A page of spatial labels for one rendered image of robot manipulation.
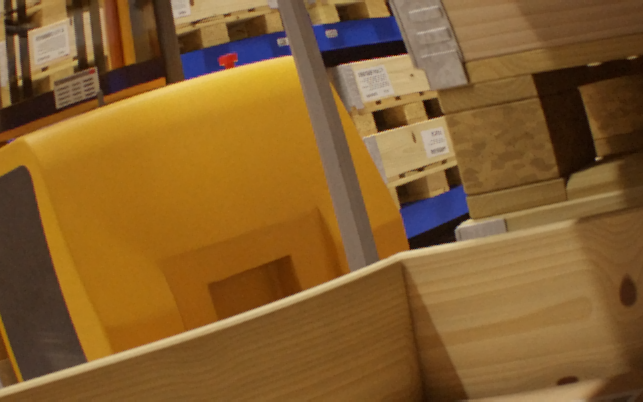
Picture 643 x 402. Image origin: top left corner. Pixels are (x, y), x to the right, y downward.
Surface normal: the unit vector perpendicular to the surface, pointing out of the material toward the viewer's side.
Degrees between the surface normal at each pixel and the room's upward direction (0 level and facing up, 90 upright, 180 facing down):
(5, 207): 90
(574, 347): 90
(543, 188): 90
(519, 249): 90
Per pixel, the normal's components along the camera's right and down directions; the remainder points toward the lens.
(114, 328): 0.71, -0.15
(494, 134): -0.70, 0.23
